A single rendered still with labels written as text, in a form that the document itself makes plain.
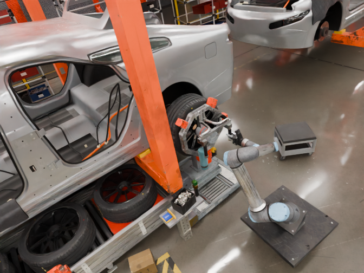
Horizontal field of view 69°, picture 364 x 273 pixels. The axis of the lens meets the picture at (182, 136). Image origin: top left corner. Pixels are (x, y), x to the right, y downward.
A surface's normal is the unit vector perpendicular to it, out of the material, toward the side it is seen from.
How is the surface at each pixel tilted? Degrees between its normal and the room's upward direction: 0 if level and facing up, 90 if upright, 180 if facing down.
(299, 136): 0
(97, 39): 31
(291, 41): 105
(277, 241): 0
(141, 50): 90
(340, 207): 0
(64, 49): 37
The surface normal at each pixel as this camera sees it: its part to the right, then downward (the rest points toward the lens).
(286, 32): -0.37, 0.61
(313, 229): -0.16, -0.78
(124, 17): 0.62, 0.40
